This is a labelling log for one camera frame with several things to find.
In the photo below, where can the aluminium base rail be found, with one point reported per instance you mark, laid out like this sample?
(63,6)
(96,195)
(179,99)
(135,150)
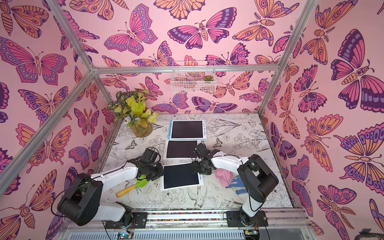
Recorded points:
(272,224)

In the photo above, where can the potted plant glass vase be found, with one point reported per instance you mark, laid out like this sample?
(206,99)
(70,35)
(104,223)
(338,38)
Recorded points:
(132,109)

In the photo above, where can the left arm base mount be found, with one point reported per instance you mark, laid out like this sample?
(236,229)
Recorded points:
(129,220)

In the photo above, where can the white wire wall basket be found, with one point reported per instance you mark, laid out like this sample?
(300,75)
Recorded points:
(189,77)

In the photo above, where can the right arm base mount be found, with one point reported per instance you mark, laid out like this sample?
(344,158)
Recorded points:
(241,219)

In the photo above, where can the green trowel yellow handle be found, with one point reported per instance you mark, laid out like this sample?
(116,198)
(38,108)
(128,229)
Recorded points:
(140,182)

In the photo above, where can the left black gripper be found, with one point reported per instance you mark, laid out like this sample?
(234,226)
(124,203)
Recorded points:
(161,172)

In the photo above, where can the far blue-edged drawing tablet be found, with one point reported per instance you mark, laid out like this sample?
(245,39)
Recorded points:
(188,130)

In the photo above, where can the white drawing tablet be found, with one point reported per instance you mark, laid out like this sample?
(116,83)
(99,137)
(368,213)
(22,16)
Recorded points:
(180,149)
(180,176)

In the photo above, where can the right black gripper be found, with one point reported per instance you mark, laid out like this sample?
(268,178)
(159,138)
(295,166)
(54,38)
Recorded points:
(201,166)

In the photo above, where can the small succulent in basket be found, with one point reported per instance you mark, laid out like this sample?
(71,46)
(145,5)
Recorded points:
(208,78)

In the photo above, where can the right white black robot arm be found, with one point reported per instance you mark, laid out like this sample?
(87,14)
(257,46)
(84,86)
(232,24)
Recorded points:
(259,180)

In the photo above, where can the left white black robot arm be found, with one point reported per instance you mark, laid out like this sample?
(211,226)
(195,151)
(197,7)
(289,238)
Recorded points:
(81,202)

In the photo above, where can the pink cloth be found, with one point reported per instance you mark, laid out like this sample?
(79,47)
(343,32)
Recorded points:
(225,177)

